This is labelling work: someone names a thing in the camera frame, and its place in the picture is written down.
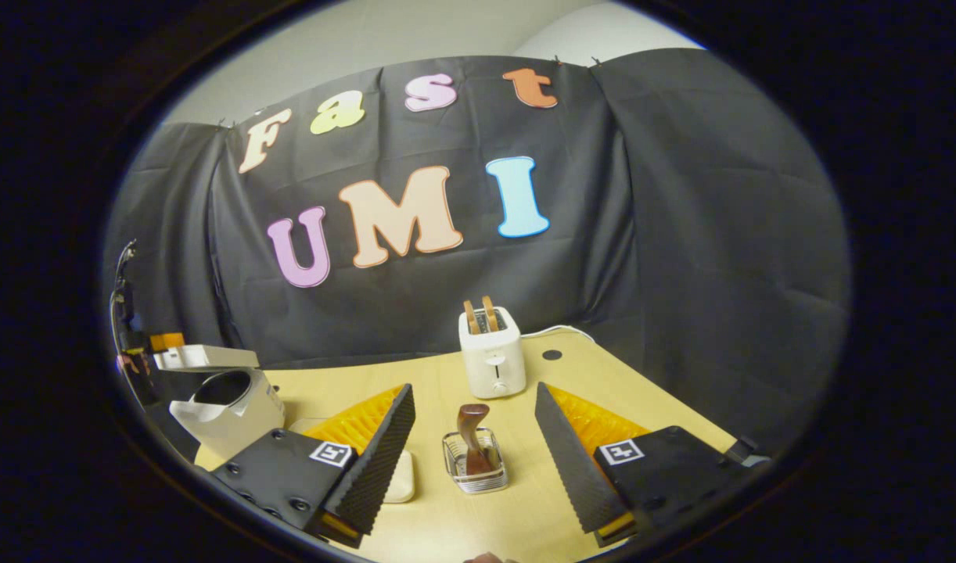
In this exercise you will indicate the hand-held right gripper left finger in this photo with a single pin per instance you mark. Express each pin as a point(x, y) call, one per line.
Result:
point(380, 461)

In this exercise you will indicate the black backdrop cloth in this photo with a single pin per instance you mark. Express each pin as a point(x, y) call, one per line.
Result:
point(681, 234)

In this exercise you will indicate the toasted bread slice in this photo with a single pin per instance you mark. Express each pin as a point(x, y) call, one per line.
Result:
point(490, 314)
point(471, 319)

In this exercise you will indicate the white toaster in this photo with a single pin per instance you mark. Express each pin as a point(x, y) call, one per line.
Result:
point(494, 367)

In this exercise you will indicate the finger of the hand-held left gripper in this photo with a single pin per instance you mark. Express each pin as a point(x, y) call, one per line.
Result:
point(167, 342)

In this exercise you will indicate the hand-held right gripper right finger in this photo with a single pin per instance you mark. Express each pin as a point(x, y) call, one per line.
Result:
point(568, 461)

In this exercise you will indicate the brown wooden spoon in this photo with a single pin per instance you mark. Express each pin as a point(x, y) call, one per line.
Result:
point(474, 446)

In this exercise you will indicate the white rice cooker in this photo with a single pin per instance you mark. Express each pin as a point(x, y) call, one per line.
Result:
point(235, 422)

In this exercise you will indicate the clear container of rice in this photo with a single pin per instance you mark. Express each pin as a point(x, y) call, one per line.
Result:
point(402, 481)

